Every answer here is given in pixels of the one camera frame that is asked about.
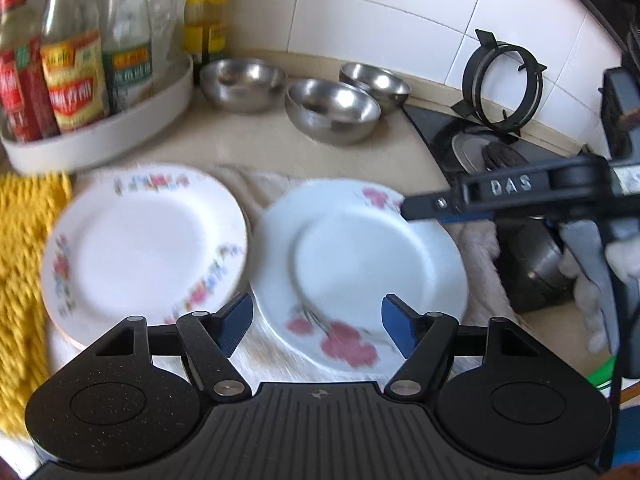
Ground person's right hand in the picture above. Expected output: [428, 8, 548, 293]
[558, 242, 640, 357]

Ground dark round stove knob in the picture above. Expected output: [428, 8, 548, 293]
[507, 219, 575, 313]

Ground white oval tray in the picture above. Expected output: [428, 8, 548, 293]
[0, 52, 195, 177]

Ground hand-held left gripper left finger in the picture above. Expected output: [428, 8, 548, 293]
[92, 291, 254, 403]

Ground steel bowl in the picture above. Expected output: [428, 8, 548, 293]
[339, 62, 412, 116]
[285, 78, 382, 146]
[200, 58, 287, 113]

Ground black gas stove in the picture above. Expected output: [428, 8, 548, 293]
[401, 101, 618, 313]

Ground clear plastic bag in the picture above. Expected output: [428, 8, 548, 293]
[142, 0, 190, 88]

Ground green plastic object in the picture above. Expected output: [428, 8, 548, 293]
[586, 356, 620, 387]

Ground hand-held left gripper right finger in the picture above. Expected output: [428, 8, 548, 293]
[381, 294, 539, 403]

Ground red label sauce bottle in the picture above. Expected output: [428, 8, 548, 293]
[0, 0, 60, 144]

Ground pink flower white plate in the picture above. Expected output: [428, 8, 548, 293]
[248, 179, 470, 374]

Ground green label bottle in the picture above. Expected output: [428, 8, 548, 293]
[99, 0, 154, 115]

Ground white towel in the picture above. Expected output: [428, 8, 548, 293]
[46, 162, 523, 413]

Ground yellow woven mat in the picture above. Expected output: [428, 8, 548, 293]
[0, 170, 74, 443]

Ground yellow cap oil bottle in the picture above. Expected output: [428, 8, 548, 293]
[183, 0, 232, 70]

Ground floral rim white plate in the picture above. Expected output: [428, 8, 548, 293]
[41, 162, 249, 350]

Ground yellow label sauce bottle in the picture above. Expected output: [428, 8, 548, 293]
[39, 0, 112, 134]

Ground stove burner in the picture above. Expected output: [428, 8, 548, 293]
[451, 129, 532, 173]

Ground black pan support ring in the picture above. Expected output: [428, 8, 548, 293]
[451, 29, 549, 137]

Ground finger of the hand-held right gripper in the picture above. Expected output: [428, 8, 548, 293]
[400, 159, 557, 225]

